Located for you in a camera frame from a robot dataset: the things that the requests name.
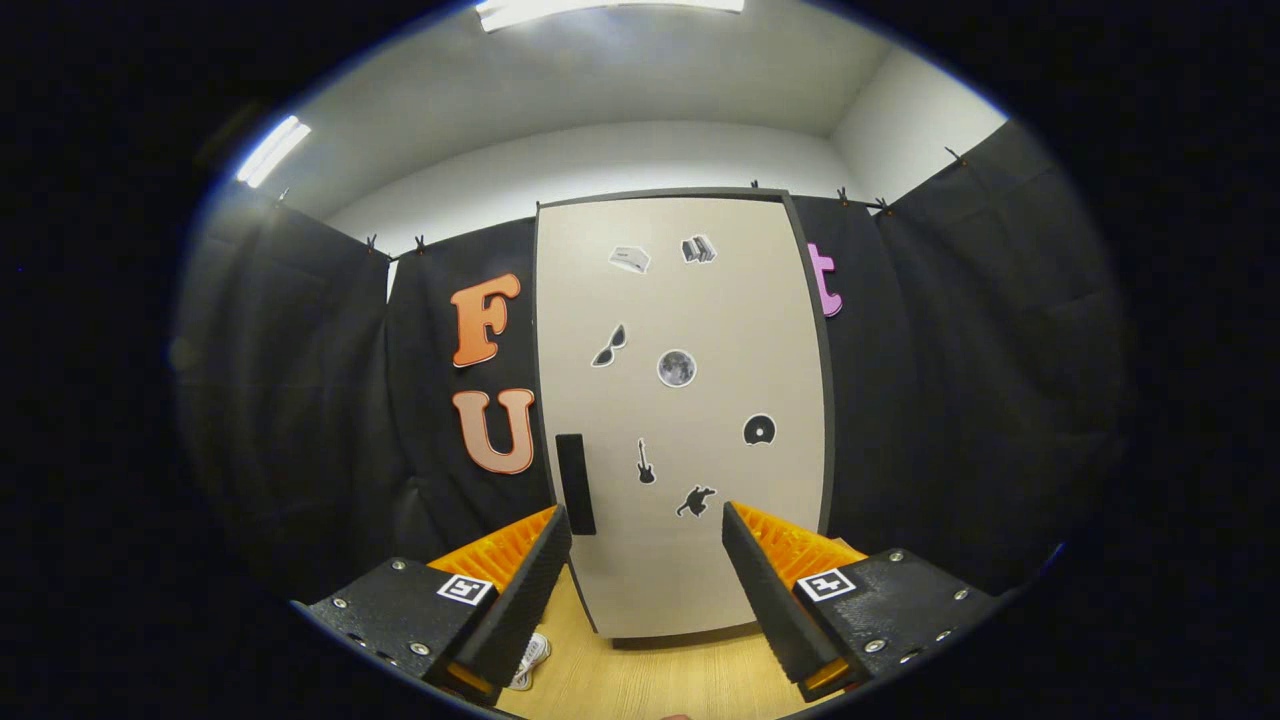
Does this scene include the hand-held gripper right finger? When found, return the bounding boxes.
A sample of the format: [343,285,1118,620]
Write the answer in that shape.
[721,500,1001,701]

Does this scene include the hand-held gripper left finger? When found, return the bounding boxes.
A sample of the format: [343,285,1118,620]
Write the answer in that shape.
[305,503,574,701]

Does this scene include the white canvas shoe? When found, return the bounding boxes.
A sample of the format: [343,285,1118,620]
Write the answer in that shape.
[508,630,552,693]

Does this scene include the dark grey shoe cabinet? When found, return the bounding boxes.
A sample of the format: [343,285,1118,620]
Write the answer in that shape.
[530,187,838,651]

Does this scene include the black door handle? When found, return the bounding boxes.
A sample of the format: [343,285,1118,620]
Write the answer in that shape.
[555,433,598,537]

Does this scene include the beige shoe cabinet door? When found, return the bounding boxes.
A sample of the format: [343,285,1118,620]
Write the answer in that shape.
[537,197,829,639]

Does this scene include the black backdrop cloth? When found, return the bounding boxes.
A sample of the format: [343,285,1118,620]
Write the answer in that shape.
[175,120,1136,606]

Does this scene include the row of black cloth clips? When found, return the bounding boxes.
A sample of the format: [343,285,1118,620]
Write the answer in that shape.
[278,145,971,256]

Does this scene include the narrow ceiling light panel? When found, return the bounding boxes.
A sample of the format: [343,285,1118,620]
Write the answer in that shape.
[235,115,313,189]

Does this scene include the wide ceiling light panel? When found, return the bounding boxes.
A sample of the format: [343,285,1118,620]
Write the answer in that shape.
[475,0,746,33]

